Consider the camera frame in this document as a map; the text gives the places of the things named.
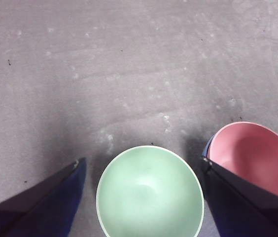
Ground red ribbed bowl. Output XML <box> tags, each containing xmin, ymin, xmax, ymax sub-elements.
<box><xmin>207</xmin><ymin>121</ymin><xmax>278</xmax><ymax>198</ymax></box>

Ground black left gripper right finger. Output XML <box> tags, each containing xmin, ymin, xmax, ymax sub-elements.
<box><xmin>201</xmin><ymin>156</ymin><xmax>278</xmax><ymax>237</ymax></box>

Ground blue ribbed bowl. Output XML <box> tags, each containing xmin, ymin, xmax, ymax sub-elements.
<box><xmin>201</xmin><ymin>134</ymin><xmax>278</xmax><ymax>205</ymax></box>

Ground green ribbed bowl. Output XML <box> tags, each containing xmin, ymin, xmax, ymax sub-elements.
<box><xmin>96</xmin><ymin>145</ymin><xmax>205</xmax><ymax>237</ymax></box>

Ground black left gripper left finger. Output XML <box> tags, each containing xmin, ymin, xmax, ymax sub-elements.
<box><xmin>0</xmin><ymin>157</ymin><xmax>87</xmax><ymax>237</ymax></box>

